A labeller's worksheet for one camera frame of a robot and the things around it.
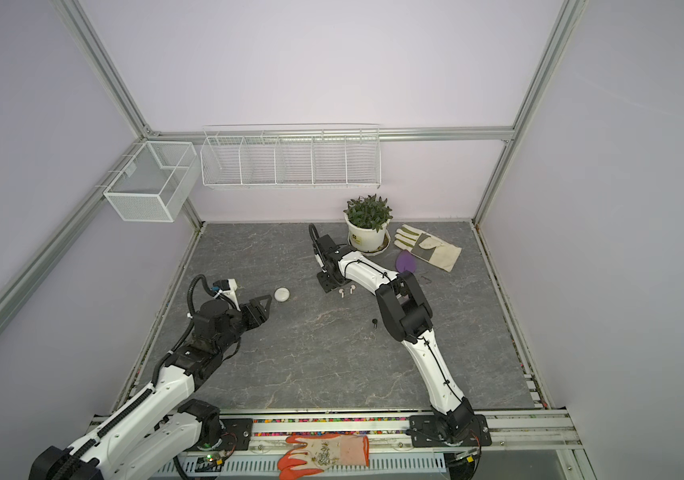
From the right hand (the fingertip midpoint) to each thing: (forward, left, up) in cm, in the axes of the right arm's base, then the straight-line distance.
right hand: (332, 282), depth 102 cm
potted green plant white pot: (+14, -12, +15) cm, 24 cm away
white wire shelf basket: (+29, +13, +31) cm, 45 cm away
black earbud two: (-15, -14, -1) cm, 20 cm away
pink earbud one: (-4, -3, 0) cm, 6 cm away
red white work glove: (-49, -1, +2) cm, 49 cm away
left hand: (-16, +17, +13) cm, 27 cm away
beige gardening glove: (+16, -35, -1) cm, 38 cm away
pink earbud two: (-3, -7, +1) cm, 7 cm away
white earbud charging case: (-5, +17, +1) cm, 18 cm away
